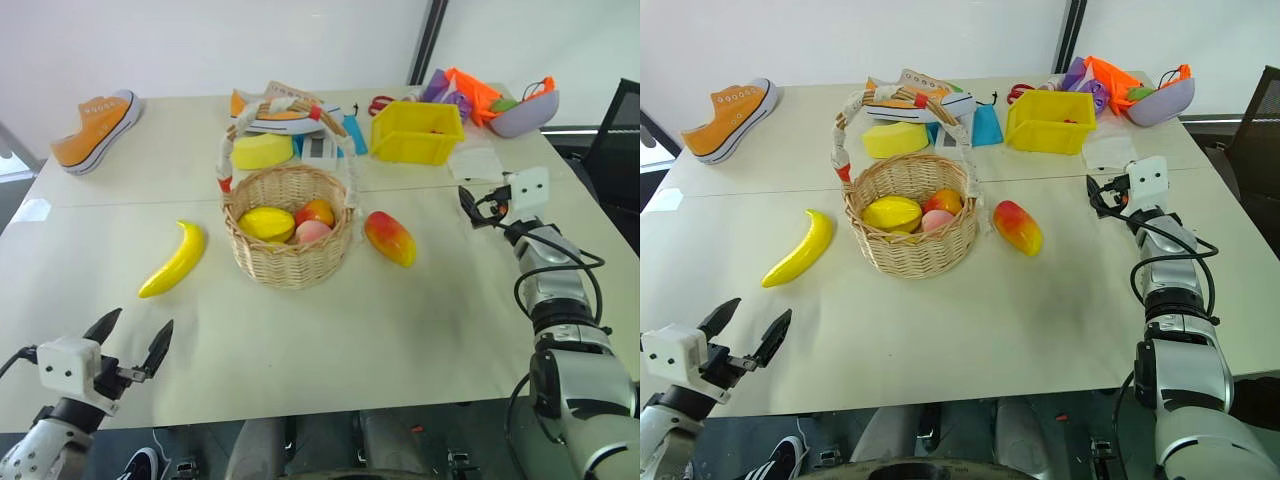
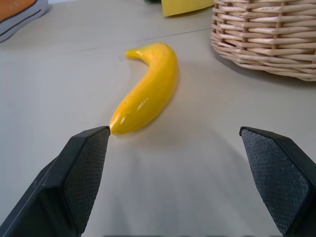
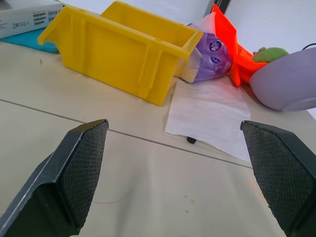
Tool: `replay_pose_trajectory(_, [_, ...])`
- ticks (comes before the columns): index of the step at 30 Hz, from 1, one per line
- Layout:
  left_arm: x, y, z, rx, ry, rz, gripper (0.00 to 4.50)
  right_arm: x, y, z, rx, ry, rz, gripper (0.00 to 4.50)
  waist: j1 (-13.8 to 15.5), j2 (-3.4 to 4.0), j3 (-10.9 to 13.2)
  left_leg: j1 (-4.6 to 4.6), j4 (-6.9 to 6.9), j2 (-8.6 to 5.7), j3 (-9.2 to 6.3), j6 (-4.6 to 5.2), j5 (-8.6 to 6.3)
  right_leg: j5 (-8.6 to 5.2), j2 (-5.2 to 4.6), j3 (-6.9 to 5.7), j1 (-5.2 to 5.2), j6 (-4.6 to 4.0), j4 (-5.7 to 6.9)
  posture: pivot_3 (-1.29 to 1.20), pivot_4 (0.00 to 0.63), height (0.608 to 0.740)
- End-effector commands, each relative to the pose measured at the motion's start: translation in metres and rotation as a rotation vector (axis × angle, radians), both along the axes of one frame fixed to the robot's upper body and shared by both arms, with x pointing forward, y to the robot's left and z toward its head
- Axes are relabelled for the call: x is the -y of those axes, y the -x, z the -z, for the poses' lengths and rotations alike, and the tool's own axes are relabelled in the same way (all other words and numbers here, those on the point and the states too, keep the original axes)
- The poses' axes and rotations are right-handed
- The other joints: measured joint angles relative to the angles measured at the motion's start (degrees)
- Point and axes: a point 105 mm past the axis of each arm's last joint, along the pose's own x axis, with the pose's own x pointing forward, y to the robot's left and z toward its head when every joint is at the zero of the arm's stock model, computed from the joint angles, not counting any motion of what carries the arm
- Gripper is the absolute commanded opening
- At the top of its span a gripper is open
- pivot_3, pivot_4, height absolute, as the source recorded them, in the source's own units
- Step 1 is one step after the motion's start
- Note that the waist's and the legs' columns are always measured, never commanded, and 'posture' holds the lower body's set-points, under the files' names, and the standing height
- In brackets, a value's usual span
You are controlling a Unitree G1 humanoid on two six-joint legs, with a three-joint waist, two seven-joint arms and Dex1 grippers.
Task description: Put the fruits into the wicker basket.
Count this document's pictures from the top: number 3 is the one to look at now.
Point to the yellow plastic storage bin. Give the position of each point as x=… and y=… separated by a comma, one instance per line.
x=123, y=51

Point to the green plush toy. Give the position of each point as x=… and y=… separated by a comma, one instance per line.
x=270, y=54

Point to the purple tissue pack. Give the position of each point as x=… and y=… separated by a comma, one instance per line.
x=209, y=61

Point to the lavender plastic bowl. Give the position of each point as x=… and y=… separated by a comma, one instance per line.
x=286, y=81

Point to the small black cylinder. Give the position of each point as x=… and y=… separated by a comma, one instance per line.
x=191, y=140

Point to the orange plastic bin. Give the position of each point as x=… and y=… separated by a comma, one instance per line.
x=232, y=49

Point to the black perforated strip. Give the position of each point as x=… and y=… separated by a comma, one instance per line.
x=223, y=5

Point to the teal cloth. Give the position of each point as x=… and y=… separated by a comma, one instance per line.
x=29, y=40

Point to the grey cardboard box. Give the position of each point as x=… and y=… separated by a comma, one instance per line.
x=23, y=17

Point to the white paper tissue sheet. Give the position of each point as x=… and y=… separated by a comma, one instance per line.
x=209, y=116

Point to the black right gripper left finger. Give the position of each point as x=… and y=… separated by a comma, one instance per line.
x=74, y=170

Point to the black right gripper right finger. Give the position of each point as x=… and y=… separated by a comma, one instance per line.
x=279, y=170

